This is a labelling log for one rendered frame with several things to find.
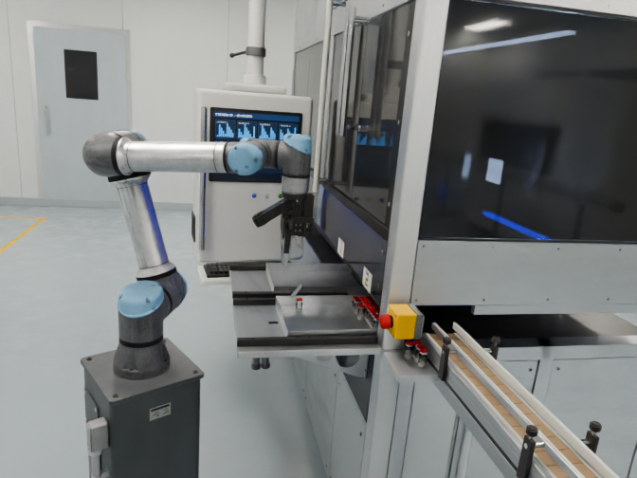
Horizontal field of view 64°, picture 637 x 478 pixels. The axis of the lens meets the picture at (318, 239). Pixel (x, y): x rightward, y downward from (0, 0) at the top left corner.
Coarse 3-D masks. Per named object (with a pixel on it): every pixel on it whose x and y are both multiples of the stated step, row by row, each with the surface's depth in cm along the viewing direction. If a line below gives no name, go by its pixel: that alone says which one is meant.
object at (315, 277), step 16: (272, 272) 198; (288, 272) 199; (304, 272) 201; (320, 272) 202; (336, 272) 204; (272, 288) 178; (288, 288) 176; (304, 288) 177; (320, 288) 178; (336, 288) 179; (352, 288) 180
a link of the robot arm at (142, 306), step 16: (128, 288) 136; (144, 288) 137; (160, 288) 138; (128, 304) 132; (144, 304) 132; (160, 304) 136; (128, 320) 133; (144, 320) 133; (160, 320) 137; (128, 336) 134; (144, 336) 134; (160, 336) 139
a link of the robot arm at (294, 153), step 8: (288, 136) 132; (296, 136) 131; (304, 136) 132; (280, 144) 133; (288, 144) 132; (296, 144) 131; (304, 144) 132; (280, 152) 132; (288, 152) 132; (296, 152) 132; (304, 152) 132; (280, 160) 133; (288, 160) 132; (296, 160) 132; (304, 160) 133; (280, 168) 135; (288, 168) 133; (296, 168) 133; (304, 168) 133; (288, 176) 134; (296, 176) 133; (304, 176) 134
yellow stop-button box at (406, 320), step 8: (392, 304) 136; (400, 304) 136; (408, 304) 137; (392, 312) 133; (400, 312) 131; (408, 312) 132; (416, 312) 132; (392, 320) 133; (400, 320) 130; (408, 320) 131; (416, 320) 132; (392, 328) 133; (400, 328) 131; (408, 328) 132; (416, 328) 132; (392, 336) 133; (400, 336) 132; (408, 336) 132; (416, 336) 133
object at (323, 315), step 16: (288, 304) 168; (304, 304) 169; (320, 304) 170; (336, 304) 172; (288, 320) 157; (304, 320) 158; (320, 320) 159; (336, 320) 160; (352, 320) 161; (288, 336) 143; (304, 336) 144
